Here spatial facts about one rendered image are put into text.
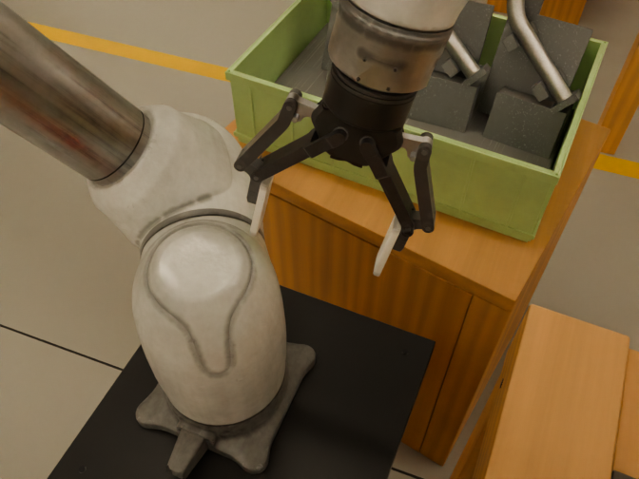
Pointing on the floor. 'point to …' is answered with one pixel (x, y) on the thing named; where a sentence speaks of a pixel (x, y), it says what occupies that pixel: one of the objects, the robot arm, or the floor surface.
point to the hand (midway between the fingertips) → (319, 239)
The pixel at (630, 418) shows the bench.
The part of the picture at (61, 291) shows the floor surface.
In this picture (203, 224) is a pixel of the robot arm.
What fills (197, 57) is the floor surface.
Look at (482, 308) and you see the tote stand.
